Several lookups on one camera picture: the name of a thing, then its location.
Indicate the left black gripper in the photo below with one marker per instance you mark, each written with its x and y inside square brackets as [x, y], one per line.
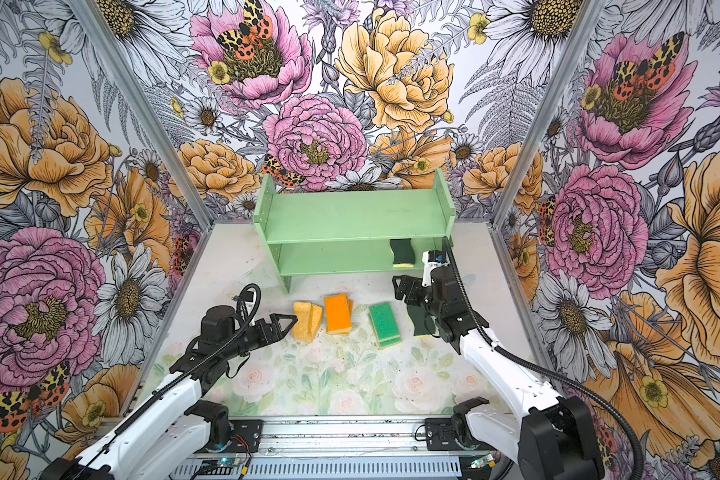
[268, 338]

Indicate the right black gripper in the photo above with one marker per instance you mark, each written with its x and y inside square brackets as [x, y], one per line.
[405, 282]

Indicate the dark green scrub sponge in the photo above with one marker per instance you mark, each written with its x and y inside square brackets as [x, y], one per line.
[422, 322]
[403, 253]

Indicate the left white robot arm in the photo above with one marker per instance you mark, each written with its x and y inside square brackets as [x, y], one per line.
[176, 421]

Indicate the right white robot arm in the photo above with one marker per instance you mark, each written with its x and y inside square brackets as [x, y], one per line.
[545, 434]

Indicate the light green wooden shelf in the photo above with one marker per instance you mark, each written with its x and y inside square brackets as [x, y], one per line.
[349, 232]

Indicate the yellow cellulose sponge front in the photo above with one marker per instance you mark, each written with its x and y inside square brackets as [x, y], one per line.
[301, 330]

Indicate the yellow cellulose sponge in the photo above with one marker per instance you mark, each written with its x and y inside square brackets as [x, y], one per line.
[301, 330]
[315, 320]

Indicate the yellow cellulose sponge back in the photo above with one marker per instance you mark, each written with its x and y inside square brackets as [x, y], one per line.
[315, 320]

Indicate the orange scrub sponge top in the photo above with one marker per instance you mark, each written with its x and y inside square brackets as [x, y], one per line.
[338, 321]

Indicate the light green scrub sponge bottom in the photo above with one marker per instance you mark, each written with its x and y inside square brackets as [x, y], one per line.
[387, 333]

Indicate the light green scrub sponge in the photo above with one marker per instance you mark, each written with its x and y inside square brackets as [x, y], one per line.
[381, 311]
[387, 333]

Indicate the light green scrub sponge top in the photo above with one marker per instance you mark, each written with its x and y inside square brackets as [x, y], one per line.
[381, 311]

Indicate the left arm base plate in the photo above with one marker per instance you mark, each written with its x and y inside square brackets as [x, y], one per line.
[236, 436]

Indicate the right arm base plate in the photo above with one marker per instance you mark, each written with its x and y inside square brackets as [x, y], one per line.
[440, 435]

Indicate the aluminium front rail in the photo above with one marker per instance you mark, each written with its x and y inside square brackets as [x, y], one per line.
[320, 435]

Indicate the white slotted cable duct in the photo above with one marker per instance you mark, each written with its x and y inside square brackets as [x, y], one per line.
[427, 467]

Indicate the left aluminium corner post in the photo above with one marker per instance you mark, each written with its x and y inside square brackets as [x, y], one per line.
[95, 26]

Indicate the aluminium corner post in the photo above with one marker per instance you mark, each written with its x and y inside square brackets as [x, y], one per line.
[95, 26]
[575, 49]

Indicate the right aluminium corner post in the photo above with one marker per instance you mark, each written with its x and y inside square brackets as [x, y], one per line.
[575, 49]

